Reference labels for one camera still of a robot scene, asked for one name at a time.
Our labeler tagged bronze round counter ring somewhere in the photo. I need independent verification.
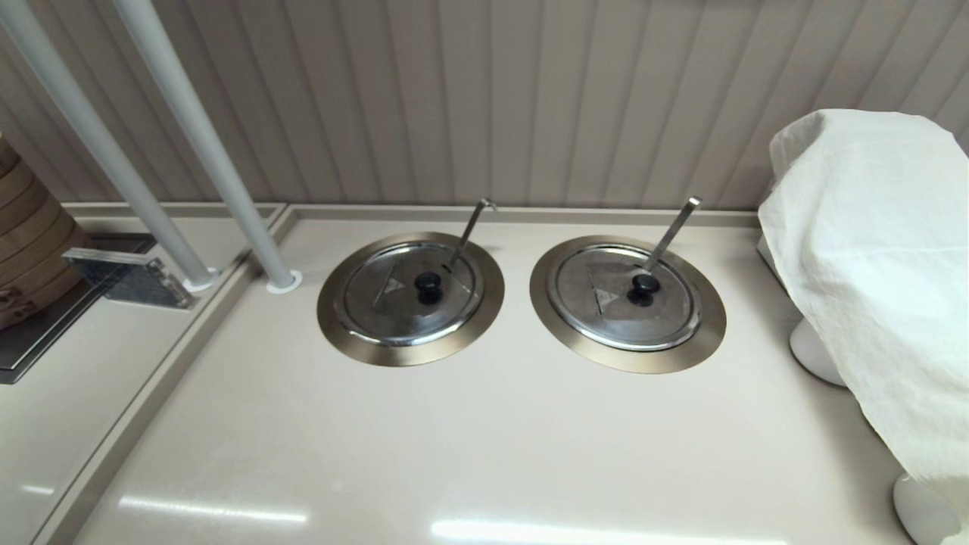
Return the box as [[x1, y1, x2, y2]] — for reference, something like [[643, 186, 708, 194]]
[[316, 232, 506, 368], [529, 235, 728, 375]]

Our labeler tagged steel ladle straight handle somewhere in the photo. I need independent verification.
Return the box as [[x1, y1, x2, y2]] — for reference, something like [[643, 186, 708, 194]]
[[645, 197, 703, 272]]

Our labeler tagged white metal pole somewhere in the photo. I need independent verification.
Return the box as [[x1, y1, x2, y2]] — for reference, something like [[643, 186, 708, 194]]
[[0, 0, 222, 293], [114, 0, 303, 294]]

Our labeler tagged steel ladle hooked handle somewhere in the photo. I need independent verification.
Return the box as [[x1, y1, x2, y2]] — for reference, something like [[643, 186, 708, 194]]
[[447, 198, 498, 270]]

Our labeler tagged white cloth cover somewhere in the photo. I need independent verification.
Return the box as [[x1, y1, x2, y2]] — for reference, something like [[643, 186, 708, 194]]
[[758, 109, 969, 523]]

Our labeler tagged black glass panel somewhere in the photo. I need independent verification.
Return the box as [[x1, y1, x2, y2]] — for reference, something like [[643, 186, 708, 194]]
[[0, 233, 158, 385]]

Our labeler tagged bamboo steamer stack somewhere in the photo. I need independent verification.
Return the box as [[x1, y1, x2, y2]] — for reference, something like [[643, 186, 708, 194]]
[[0, 135, 92, 332]]

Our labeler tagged white ceramic jar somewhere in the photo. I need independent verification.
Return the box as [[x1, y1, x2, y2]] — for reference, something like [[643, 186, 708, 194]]
[[789, 316, 849, 388], [893, 472, 964, 545]]

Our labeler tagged steel hinged pot lid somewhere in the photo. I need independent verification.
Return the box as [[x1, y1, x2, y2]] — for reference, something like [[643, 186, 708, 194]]
[[547, 244, 703, 352], [335, 242, 485, 347]]

